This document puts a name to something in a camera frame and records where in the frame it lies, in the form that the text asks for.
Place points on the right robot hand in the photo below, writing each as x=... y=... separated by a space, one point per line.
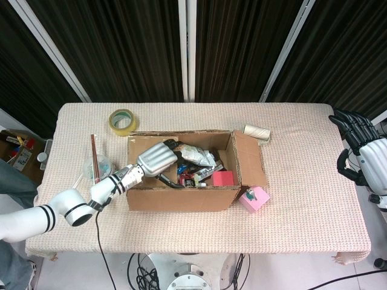
x=373 y=163

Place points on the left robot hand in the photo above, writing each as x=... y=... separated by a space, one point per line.
x=155 y=160

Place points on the brown cardboard box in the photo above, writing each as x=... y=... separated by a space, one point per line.
x=181 y=199

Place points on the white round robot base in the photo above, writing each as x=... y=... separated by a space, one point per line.
x=187 y=272

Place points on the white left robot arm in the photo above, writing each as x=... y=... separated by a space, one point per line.
x=69 y=205

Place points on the small red black package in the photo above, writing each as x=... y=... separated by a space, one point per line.
x=187 y=180

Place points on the silver foil bag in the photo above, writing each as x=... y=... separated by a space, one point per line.
x=196 y=155

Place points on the clear plastic lidded container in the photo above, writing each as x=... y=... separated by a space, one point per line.
x=106 y=166

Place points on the yellow packing tape roll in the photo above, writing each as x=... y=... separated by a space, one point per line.
x=116 y=128

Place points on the black printed packet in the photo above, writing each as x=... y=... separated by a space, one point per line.
x=208 y=170

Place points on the brown chopsticks in plastic sleeve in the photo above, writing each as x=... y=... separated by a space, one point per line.
x=95 y=157

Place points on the red foam block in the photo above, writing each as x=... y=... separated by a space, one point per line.
x=223 y=178

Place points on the pink white waffle tablecloth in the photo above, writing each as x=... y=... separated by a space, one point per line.
x=211 y=232

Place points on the pink foam block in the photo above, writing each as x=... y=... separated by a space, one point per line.
x=257 y=204

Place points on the white floor device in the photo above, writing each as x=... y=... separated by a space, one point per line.
x=45 y=154

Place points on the dark pleated curtain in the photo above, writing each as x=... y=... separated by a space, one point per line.
x=121 y=45

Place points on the cardboard box of supplies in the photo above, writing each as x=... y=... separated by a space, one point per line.
x=18 y=151

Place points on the person leg in jeans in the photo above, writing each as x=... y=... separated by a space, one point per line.
x=15 y=181

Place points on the white metal frame post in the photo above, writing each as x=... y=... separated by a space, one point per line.
x=183 y=45
x=287 y=45
x=192 y=45
x=48 y=45

